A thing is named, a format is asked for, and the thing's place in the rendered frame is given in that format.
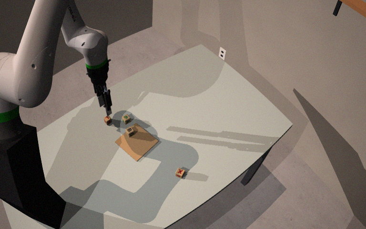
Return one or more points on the tan square mat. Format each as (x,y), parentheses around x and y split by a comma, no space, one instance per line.
(138,144)

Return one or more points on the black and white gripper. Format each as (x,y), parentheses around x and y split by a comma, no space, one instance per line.
(103,95)

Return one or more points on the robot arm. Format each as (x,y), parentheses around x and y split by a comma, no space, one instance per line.
(26,77)

